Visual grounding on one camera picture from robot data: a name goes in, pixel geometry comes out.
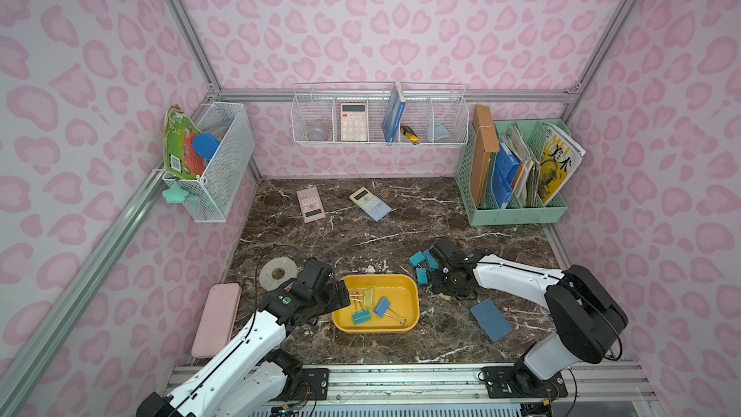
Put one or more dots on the pink calculator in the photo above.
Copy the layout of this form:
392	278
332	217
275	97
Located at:
310	205

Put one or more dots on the blue folder in organizer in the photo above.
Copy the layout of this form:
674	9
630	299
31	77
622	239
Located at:
505	170

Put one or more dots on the green snack package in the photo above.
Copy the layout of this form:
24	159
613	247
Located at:
180	159

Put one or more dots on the blue book in basket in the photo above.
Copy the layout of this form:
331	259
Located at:
392	119

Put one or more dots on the yellow blue calculator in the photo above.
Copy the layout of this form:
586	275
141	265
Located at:
370	203

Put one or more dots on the white tape roll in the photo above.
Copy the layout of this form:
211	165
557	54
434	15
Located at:
276	272

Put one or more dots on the white orange calculator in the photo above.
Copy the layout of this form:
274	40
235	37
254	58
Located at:
354	122

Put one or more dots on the yellow black toy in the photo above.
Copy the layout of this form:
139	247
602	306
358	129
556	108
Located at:
410	135

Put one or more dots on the blue round disc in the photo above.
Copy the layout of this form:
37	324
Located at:
205	145

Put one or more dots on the white wire side basket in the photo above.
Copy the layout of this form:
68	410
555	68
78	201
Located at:
212	195

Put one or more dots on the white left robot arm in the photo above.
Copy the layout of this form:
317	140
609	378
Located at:
252	370

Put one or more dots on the metal base rail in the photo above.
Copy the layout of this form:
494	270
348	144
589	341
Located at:
607	389

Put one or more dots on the brown clipboard in organizer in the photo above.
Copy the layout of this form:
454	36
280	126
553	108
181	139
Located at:
486	144

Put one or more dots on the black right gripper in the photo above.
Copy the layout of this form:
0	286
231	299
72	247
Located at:
443	274

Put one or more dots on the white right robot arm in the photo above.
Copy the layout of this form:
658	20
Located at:
587	320

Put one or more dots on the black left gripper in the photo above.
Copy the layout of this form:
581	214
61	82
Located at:
335	293

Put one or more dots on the pink pencil case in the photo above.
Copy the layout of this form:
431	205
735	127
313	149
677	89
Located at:
216	325

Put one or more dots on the white wire wall basket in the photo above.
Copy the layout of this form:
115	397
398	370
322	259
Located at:
438	113

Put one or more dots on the yellow-green binder clip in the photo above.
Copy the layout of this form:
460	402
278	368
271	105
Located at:
366	298

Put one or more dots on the green plastic file organizer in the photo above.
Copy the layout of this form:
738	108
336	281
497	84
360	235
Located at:
516	203

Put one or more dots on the mint star toy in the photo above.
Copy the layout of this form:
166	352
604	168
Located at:
175	194

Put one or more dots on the yellow plastic storage box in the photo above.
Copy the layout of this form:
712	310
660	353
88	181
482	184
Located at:
400	289

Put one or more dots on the yellow magazine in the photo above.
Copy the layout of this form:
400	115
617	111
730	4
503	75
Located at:
561	157

